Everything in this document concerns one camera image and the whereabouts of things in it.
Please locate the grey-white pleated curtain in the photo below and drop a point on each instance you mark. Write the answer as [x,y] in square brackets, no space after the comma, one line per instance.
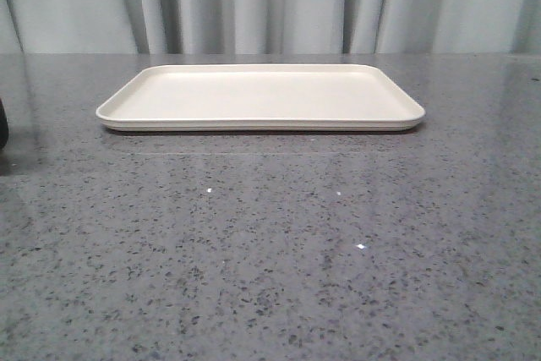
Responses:
[269,26]

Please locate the white smiley mug black handle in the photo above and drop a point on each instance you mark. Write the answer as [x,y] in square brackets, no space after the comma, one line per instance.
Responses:
[4,128]

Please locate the cream rectangular plastic tray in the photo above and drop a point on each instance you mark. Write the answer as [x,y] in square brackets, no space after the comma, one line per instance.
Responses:
[273,96]

